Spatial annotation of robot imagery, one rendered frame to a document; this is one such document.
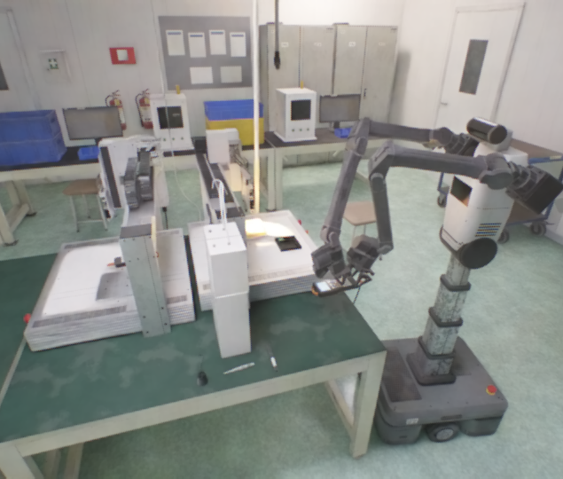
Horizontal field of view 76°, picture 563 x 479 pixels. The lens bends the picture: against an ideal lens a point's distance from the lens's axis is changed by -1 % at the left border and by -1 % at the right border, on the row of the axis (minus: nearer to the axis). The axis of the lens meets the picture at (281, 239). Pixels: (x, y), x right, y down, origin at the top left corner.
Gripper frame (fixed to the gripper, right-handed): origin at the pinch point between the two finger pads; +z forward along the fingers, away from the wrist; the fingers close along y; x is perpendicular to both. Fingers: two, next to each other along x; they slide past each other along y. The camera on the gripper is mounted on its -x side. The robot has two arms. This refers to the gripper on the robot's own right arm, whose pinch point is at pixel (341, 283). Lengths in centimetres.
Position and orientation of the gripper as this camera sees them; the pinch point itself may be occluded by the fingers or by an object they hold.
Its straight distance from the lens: 161.4
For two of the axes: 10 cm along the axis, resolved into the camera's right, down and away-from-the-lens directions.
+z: 2.5, 8.0, 5.5
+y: 3.1, 4.7, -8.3
